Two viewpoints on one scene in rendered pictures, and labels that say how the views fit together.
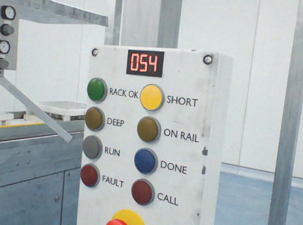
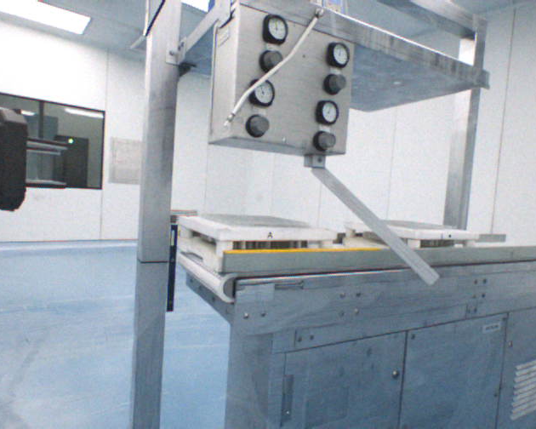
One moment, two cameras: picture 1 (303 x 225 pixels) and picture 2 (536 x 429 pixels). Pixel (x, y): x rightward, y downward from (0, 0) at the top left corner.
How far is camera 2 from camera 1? 0.49 m
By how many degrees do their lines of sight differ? 29
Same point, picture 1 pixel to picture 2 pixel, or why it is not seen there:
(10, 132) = (332, 260)
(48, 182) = (382, 346)
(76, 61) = (385, 186)
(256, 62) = not seen: outside the picture
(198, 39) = not seen: outside the picture
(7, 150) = (326, 289)
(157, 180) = not seen: outside the picture
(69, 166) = (415, 323)
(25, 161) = (352, 310)
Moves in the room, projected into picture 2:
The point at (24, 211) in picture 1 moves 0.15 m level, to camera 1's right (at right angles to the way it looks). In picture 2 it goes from (346, 390) to (420, 414)
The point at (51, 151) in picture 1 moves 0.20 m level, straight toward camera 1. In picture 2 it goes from (392, 296) to (405, 329)
